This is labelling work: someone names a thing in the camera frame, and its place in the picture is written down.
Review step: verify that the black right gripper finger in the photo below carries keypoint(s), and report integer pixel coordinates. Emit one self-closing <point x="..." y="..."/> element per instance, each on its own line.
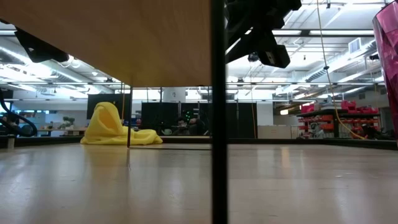
<point x="242" y="46"/>
<point x="233" y="39"/>

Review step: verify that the wooden shelf with black legs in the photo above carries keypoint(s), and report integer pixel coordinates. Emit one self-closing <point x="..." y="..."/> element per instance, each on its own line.
<point x="124" y="37"/>

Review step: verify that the pink faceted plastic tumbler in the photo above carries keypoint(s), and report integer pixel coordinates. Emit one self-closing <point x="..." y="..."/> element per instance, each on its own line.
<point x="390" y="46"/>

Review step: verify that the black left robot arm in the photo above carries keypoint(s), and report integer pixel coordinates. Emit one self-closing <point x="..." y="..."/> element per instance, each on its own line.
<point x="28" y="130"/>

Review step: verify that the potted plant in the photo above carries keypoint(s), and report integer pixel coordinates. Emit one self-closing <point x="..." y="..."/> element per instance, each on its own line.
<point x="67" y="122"/>

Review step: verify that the white square column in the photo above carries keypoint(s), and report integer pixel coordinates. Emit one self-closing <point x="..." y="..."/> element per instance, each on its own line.
<point x="174" y="95"/>

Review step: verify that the black monitor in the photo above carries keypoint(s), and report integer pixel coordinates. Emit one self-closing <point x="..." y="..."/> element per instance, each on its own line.
<point x="109" y="97"/>

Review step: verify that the person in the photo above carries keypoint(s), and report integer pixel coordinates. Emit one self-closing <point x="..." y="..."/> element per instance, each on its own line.
<point x="199" y="127"/>

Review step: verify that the beige cabinet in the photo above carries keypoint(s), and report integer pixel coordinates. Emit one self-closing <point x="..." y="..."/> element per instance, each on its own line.
<point x="276" y="132"/>

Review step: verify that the white air vent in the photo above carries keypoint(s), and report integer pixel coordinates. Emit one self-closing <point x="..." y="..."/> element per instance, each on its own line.
<point x="355" y="45"/>

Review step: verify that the yellow cloth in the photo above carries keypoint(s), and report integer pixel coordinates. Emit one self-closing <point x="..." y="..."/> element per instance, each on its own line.
<point x="105" y="133"/>

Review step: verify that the black ceiling fixture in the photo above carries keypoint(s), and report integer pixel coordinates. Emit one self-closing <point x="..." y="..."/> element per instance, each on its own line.
<point x="374" y="57"/>

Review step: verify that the rack with red bins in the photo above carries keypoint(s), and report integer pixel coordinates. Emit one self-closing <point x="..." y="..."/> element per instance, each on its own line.
<point x="357" y="110"/>

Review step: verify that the black overhead camera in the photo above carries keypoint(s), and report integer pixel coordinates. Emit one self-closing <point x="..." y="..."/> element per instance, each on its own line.
<point x="252" y="58"/>

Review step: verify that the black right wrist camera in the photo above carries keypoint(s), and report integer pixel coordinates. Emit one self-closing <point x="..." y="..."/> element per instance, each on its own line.
<point x="275" y="56"/>

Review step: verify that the black partition wall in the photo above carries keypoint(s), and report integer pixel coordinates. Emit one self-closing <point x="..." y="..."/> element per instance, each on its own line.
<point x="242" y="121"/>

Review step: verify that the black table border rail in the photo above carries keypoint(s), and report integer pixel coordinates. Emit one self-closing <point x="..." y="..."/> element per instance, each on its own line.
<point x="280" y="141"/>

